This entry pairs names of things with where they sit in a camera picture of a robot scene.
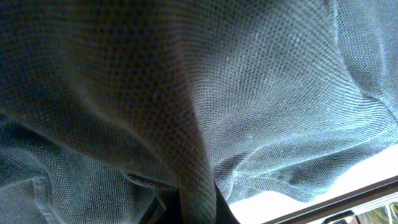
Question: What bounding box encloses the black t-shirt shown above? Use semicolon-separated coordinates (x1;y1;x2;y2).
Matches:
1;0;397;223

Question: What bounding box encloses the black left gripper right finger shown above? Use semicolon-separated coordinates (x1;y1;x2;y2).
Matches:
215;185;239;224

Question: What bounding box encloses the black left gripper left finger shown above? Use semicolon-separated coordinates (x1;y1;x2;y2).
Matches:
139;188;183;224

